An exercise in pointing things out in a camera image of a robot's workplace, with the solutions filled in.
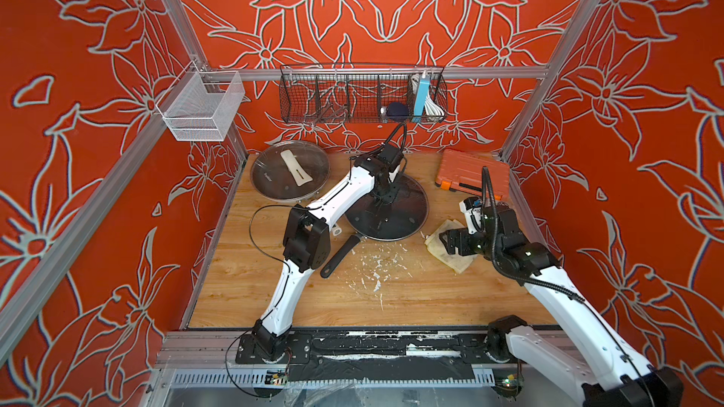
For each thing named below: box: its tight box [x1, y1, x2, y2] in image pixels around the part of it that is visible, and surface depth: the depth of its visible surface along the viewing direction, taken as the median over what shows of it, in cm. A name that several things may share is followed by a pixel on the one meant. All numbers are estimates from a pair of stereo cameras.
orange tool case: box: [435, 148, 511, 201], surface depth 109 cm
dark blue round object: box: [386, 101, 410, 122], surface depth 97 cm
